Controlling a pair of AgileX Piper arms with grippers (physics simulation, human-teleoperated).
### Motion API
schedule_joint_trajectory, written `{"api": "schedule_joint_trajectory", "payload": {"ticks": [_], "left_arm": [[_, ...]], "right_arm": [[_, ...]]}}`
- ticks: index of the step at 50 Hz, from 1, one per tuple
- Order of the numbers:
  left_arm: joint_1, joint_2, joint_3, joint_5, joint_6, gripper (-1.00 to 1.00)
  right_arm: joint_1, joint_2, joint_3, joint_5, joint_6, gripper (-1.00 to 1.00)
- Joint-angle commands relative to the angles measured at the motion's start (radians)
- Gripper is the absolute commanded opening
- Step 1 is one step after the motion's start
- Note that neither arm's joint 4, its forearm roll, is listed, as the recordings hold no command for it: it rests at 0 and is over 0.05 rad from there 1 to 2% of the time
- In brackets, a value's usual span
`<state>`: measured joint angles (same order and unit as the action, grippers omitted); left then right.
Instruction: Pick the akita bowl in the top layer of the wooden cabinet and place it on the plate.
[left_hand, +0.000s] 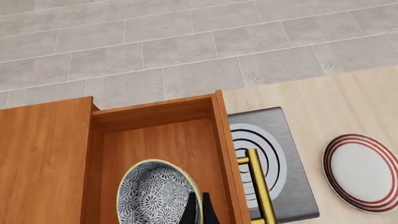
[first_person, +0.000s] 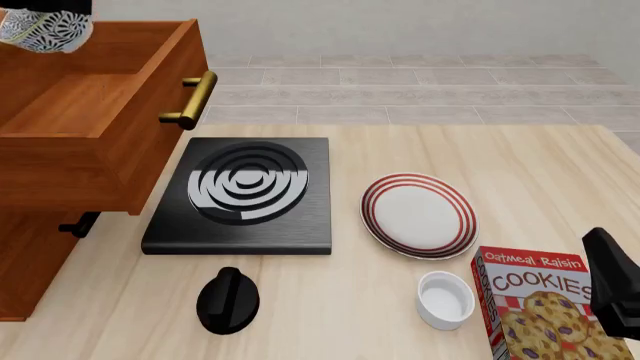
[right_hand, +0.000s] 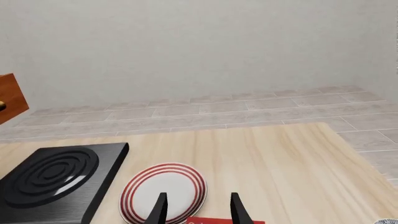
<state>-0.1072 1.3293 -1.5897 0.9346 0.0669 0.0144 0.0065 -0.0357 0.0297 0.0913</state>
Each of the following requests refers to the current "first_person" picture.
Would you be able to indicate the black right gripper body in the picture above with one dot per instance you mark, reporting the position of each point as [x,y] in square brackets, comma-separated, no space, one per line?
[622,318]

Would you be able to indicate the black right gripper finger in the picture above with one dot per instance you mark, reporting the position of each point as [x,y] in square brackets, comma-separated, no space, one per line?
[612,270]

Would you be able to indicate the white plate with red rings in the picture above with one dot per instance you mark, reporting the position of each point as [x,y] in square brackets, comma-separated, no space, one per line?
[417,215]

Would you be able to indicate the flat black stove plate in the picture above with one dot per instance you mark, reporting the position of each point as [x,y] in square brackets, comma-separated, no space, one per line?
[240,228]

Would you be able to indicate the wooden cabinet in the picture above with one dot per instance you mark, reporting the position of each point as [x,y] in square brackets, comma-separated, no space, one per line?
[30,262]

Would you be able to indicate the black white patterned bowl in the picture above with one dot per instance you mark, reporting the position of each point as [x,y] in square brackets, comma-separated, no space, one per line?
[52,32]

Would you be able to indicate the oatmeal raisin cookies box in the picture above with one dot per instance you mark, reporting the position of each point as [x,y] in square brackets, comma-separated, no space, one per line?
[535,311]

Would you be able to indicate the small white ramekin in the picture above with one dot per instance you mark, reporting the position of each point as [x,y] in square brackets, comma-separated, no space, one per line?
[445,300]

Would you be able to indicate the round black stove knob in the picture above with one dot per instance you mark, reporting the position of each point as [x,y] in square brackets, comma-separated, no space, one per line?
[227,303]

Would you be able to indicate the open wooden drawer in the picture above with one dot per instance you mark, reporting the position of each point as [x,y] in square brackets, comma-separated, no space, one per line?
[95,150]

